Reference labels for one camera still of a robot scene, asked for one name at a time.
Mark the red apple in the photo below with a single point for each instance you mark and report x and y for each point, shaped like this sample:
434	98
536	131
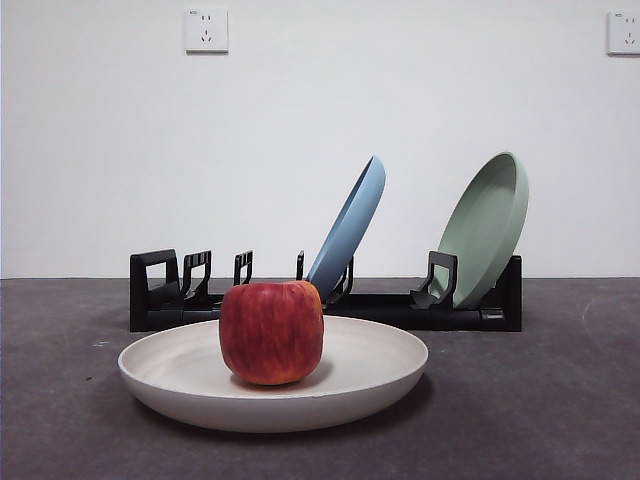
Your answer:
272	332

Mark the pale yellow cream plate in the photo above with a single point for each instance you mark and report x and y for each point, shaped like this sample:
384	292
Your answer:
175	370

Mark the blue plate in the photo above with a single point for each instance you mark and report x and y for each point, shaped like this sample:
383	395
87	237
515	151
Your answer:
350	225

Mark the black plate rack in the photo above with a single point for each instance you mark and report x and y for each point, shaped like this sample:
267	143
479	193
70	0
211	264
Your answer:
450	320

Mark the pale green plate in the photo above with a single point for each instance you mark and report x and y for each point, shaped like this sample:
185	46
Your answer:
485	225

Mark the white wall socket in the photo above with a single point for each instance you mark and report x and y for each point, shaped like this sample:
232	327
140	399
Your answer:
625	32
206	30

